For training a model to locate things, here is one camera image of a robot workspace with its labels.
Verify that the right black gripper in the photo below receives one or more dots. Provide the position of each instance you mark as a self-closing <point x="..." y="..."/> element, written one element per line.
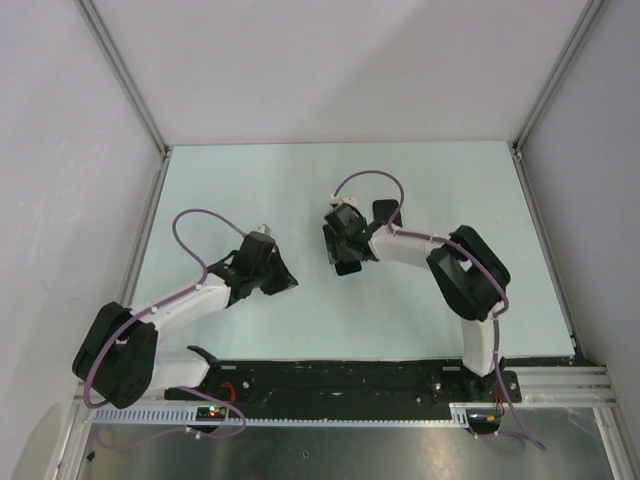
<point x="336" y="252"/>

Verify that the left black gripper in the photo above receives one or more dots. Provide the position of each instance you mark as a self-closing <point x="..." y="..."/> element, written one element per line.
<point x="284" y="279"/>

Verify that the black phone case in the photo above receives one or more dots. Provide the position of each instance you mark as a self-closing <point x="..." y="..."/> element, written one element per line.
<point x="385" y="210"/>

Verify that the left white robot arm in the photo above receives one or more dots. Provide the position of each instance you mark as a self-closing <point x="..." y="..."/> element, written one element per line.
<point x="119" y="357"/>

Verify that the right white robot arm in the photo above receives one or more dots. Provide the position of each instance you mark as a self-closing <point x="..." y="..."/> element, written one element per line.
<point x="469" y="274"/>

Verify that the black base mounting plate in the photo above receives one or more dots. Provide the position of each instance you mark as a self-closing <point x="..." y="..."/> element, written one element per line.
<point x="366" y="391"/>

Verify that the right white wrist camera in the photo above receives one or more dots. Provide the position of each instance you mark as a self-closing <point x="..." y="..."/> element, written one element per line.
<point x="336" y="200"/>

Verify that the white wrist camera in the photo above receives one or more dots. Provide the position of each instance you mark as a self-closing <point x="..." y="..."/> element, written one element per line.
<point x="336" y="200"/>
<point x="264" y="229"/>

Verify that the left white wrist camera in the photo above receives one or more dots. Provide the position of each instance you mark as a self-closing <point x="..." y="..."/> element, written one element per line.
<point x="264" y="229"/>

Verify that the left aluminium frame post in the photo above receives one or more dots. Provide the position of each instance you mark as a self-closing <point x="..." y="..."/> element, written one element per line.
<point x="116" y="62"/>

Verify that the aluminium frame post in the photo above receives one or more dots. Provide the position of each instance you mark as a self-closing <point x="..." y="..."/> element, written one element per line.
<point x="116" y="62"/>
<point x="573" y="46"/>

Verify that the right aluminium frame post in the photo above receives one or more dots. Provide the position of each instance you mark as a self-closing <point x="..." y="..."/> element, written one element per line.
<point x="573" y="46"/>

